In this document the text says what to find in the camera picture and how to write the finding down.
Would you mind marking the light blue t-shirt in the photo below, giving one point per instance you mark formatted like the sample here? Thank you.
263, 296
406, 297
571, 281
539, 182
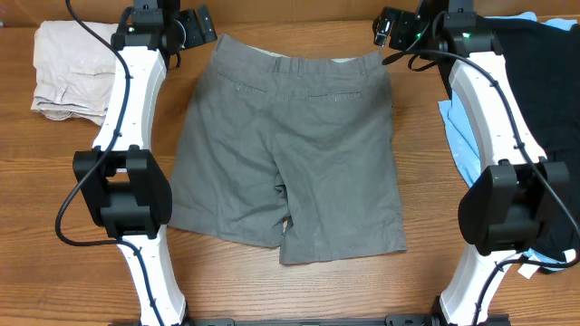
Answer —
463, 145

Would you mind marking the grey shorts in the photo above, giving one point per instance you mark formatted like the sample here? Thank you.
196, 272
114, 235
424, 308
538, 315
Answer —
290, 153

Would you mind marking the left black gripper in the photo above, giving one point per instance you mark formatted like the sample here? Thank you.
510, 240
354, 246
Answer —
197, 37

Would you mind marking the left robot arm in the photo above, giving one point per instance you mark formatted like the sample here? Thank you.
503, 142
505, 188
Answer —
122, 184

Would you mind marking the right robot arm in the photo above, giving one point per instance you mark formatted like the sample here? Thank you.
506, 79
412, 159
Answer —
519, 191

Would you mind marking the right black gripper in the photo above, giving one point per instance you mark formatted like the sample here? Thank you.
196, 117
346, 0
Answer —
401, 20

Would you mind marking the folded beige shorts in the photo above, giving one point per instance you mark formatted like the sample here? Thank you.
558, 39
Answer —
74, 73

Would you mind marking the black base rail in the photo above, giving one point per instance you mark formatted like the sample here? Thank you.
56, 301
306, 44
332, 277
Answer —
308, 322

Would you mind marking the black t-shirt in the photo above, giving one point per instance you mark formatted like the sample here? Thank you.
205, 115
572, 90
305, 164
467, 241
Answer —
543, 72

